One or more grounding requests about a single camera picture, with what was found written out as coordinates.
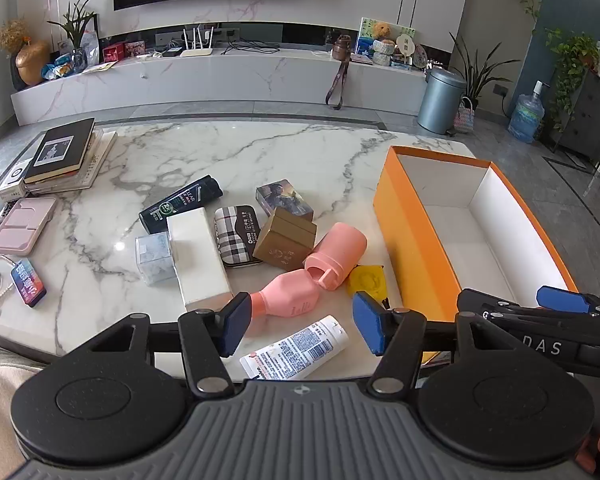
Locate woven bag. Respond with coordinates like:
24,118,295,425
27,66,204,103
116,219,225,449
452,95,477,135

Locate black cables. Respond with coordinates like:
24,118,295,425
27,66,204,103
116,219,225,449
222,39,282,57

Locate small colourful phone-like box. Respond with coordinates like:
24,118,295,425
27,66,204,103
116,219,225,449
9,258,48,306

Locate grey pedal trash can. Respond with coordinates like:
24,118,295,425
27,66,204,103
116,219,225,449
417,67,467,135

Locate gold vase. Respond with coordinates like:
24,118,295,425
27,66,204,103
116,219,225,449
14,40,51,87

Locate illustrated card box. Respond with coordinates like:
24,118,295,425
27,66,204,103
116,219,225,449
255,178,315,222

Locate grey flat box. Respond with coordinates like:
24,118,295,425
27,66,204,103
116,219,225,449
0,132,47,202

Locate white router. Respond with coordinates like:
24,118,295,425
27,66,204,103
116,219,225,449
179,24,214,58

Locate green pothos plant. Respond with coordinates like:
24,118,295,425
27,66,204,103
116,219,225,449
544,29,600,132

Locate pink flat case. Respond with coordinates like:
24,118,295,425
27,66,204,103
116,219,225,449
0,196,57,256

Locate potted snake plant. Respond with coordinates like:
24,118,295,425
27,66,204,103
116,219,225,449
447,32,514,112

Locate white cream tube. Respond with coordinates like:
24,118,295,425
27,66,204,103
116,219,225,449
239,315,350,381

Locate white marble television cabinet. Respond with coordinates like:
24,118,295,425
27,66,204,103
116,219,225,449
10,44,429,127

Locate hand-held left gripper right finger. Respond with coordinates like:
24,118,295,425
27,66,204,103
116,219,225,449
352,291,502,397

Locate orange cardboard box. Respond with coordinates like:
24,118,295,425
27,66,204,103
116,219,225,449
372,145,580,364

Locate blue snack packet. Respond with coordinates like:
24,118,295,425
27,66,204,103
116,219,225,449
40,54,76,81

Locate blue water jug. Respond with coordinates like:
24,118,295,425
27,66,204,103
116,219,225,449
508,79,546,144

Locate clear plastic box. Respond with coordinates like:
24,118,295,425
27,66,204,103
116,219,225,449
134,232,176,286

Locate dried flower bunch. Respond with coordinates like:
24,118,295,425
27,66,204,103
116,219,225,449
0,18,32,54

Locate round patterned tin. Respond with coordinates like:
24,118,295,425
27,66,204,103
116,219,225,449
372,38,397,66

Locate stack of books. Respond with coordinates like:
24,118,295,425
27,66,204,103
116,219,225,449
22,130,119,196

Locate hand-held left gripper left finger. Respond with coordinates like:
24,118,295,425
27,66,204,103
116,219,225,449
77,291,253,398

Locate pink cylindrical cup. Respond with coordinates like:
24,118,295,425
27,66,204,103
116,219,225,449
303,222,369,292

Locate white rectangular box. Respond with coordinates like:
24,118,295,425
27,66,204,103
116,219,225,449
166,207,233,314

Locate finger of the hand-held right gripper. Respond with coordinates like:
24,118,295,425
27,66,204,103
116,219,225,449
536,285,600,322
456,288,549,319

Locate yellow tape measure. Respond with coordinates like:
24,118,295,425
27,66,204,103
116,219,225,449
347,262,389,307

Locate pink bottle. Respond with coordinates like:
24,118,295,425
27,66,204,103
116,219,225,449
247,268,324,319

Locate brown cardboard box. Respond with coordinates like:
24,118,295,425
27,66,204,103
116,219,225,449
252,206,319,270

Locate dark grey cabinet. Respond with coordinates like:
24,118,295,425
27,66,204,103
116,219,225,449
552,67,600,172

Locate green plant in glass vase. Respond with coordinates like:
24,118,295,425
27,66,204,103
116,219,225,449
47,0,102,74

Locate person's beige clothing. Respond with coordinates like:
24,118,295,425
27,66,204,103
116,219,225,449
0,344,47,466

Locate teddy bear picture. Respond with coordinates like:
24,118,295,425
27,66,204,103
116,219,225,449
354,16,416,59

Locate brown strap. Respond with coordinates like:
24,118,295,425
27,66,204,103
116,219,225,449
324,54,351,111

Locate dark shampoo bottle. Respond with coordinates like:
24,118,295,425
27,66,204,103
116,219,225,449
138,174,225,235

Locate plaid case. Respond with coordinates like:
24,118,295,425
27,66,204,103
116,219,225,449
213,203,264,269

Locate black book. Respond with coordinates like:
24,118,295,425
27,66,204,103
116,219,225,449
22,117,96,185

